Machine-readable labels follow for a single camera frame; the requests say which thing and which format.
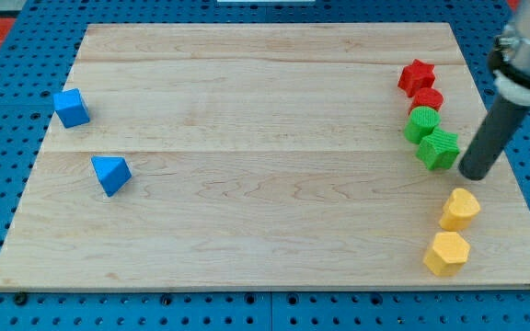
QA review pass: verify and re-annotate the red star block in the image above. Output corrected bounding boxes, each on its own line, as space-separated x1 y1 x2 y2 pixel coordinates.
397 59 435 97

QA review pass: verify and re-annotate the red cylinder block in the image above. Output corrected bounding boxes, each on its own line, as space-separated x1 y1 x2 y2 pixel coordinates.
408 87 444 114

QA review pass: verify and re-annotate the wooden board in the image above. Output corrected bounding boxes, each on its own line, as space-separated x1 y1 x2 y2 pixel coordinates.
0 23 530 292

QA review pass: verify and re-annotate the blue cube block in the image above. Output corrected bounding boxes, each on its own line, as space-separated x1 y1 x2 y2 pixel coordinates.
53 88 90 128

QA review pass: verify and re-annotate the green star block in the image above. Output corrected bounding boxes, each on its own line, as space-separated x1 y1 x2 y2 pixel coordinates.
416 128 460 170

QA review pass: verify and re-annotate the green cylinder block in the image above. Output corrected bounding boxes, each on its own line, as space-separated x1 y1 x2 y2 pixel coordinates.
404 106 441 144

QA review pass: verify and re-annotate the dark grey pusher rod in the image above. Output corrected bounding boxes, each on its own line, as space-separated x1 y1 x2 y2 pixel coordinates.
458 95 530 180

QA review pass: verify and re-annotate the yellow heart block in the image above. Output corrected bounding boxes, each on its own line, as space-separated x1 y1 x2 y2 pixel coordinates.
439 188 481 232

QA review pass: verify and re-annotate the yellow hexagon block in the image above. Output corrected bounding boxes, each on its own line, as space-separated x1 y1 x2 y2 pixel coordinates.
422 232 471 277

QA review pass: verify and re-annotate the blue triangle block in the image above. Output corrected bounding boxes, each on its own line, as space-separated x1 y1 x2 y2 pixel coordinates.
91 156 132 197

